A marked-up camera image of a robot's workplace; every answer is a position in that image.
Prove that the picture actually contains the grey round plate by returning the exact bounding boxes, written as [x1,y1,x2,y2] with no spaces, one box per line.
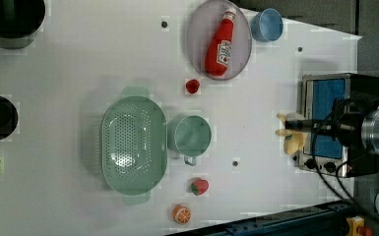
[186,0,252,81]

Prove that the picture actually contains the red strawberry toy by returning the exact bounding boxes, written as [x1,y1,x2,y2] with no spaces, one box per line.
[191,179,209,196]

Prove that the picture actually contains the black cylinder container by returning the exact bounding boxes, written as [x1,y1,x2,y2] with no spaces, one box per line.
[0,0,46,49]

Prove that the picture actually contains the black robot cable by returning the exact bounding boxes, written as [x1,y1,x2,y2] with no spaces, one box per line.
[310,97,379,235]

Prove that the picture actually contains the yellow red emergency button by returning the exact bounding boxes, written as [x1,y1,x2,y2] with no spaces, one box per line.
[347,216,373,236]

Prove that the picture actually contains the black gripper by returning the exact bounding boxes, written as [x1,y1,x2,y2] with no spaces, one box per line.
[284,120,354,133]

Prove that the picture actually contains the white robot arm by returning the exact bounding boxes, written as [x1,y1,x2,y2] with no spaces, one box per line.
[276,93,379,210]

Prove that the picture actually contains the black steel toaster oven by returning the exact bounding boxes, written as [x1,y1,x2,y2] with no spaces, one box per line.
[298,73,379,178]

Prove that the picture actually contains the yellow banana toy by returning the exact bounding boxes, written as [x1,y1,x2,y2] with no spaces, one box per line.
[275,112,307,155]

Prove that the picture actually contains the green perforated colander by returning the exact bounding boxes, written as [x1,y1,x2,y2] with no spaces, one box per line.
[100,87,167,206]

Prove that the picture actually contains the orange slice toy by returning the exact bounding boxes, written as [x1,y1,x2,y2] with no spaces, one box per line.
[172,205,192,224]

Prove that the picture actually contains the red ketchup bottle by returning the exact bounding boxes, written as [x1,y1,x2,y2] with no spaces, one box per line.
[205,8,236,77]

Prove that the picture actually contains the blue cup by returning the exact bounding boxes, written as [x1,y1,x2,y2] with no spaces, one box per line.
[250,8,284,42]

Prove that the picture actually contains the green mug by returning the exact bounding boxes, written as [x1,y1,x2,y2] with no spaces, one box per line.
[167,115,212,166]

